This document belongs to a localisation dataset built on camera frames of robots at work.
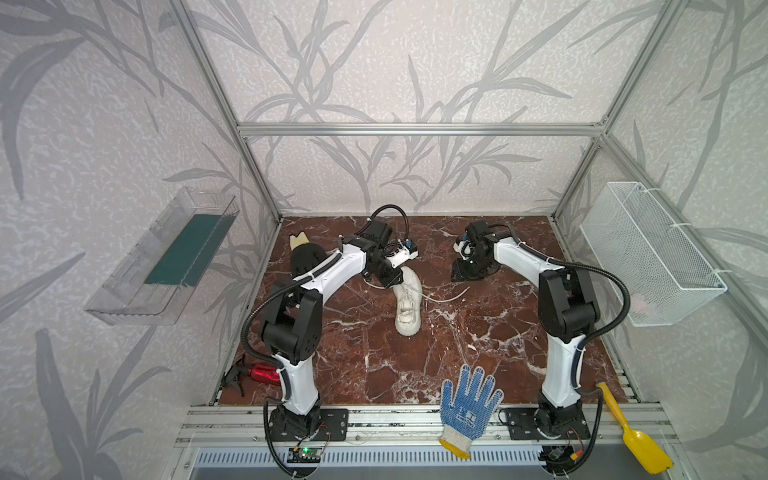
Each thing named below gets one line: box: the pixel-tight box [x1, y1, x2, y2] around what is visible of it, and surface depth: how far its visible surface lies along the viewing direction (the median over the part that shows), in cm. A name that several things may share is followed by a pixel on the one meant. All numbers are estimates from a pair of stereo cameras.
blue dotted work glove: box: [439, 364, 505, 459], surface depth 77 cm
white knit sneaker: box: [363, 266, 471, 337], surface depth 93 cm
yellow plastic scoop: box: [596, 382, 674, 475], surface depth 71 cm
